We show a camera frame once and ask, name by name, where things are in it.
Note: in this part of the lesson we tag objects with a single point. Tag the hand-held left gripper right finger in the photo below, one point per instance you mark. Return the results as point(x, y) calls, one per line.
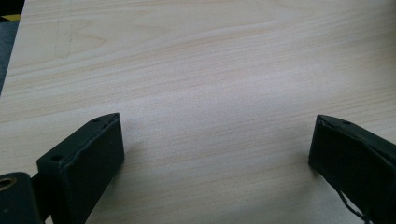
point(358, 161)

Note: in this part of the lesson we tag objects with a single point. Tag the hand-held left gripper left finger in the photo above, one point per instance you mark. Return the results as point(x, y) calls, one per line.
point(84, 161)

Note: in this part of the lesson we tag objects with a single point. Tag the black hazard-striped stand base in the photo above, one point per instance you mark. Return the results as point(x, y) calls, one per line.
point(12, 17)

